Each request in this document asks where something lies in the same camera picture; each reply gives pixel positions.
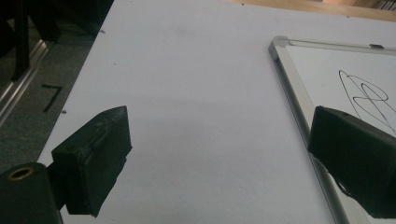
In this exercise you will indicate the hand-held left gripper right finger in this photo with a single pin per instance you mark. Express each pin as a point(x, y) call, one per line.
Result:
point(358, 155)

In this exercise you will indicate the white whiteboard with metal frame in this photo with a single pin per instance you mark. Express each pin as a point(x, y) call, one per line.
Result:
point(311, 68)

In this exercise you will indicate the white tabletop sheet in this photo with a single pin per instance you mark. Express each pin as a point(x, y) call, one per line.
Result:
point(202, 93)

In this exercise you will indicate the wooden table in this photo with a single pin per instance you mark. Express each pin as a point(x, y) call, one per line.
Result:
point(311, 6)

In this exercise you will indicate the metal floor rail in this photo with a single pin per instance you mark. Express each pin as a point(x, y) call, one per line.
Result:
point(21, 84)

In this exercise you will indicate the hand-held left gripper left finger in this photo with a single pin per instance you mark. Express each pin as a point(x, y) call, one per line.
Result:
point(93, 161)

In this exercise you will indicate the black metal stand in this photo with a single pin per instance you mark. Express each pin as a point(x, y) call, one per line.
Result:
point(21, 40)

